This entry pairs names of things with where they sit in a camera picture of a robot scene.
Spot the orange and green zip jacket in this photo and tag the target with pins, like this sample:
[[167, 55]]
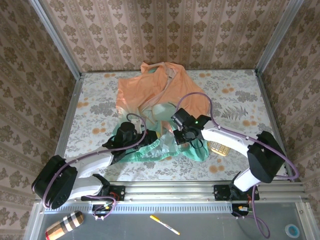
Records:
[[142, 90]]

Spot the blue tape roll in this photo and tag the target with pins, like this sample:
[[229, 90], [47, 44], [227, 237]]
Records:
[[292, 230]]

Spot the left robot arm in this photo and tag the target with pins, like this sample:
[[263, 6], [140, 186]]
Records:
[[87, 162]]

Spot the striped wooden club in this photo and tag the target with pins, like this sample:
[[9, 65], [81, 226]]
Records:
[[65, 225]]

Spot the aluminium frame post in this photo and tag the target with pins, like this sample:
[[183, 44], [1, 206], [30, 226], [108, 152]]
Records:
[[56, 40], [280, 37]]

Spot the long aluminium base rail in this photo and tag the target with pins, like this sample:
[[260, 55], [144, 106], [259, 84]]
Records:
[[170, 191]]

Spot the yellow pocket calculator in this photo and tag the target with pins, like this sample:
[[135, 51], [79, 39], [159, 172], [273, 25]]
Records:
[[221, 150]]

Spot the floral patterned table cover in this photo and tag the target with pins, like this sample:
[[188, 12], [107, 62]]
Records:
[[232, 85]]

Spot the yellow and white marker pen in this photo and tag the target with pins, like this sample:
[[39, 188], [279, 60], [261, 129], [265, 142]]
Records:
[[165, 225]]

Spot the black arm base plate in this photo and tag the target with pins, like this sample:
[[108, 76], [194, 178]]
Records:
[[117, 192], [221, 192]]

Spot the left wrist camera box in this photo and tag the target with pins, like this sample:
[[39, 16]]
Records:
[[137, 123]]

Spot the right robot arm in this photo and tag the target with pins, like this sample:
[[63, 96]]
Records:
[[225, 140]]

